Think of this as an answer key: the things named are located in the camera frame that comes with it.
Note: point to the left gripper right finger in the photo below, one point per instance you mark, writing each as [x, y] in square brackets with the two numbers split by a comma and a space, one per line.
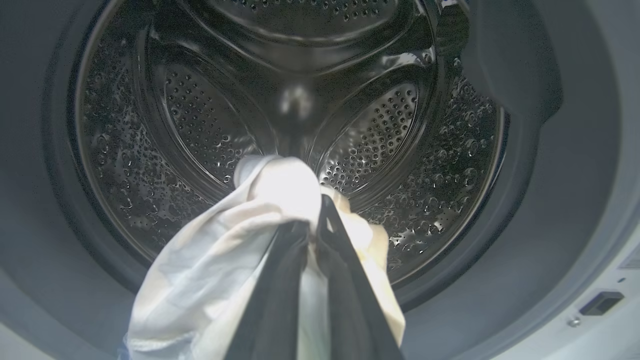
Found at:
[350, 310]

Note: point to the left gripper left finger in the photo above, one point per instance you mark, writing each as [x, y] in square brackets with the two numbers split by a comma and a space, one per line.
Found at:
[275, 300]

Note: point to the white garment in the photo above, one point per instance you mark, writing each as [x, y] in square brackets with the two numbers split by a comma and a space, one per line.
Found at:
[225, 260]

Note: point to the grey rubber door gasket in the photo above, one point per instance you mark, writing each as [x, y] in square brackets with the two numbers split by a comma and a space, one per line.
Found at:
[560, 210]

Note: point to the white front-load washing machine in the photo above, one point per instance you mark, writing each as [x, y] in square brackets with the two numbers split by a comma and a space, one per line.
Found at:
[620, 240]

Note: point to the perforated steel washer drum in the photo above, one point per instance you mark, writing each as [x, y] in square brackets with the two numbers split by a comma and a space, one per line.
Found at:
[200, 115]

